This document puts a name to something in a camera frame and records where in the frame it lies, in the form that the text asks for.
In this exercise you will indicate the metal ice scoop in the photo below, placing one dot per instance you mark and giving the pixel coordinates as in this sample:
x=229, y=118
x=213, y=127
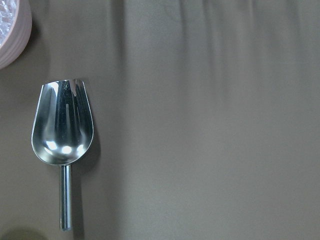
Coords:
x=62, y=132

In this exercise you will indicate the pink bowl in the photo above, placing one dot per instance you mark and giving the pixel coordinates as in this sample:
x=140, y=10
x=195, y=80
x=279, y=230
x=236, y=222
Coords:
x=19, y=36

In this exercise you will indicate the clear ice cubes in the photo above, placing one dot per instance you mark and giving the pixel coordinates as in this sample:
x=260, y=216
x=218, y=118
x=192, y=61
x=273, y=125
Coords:
x=8, y=14

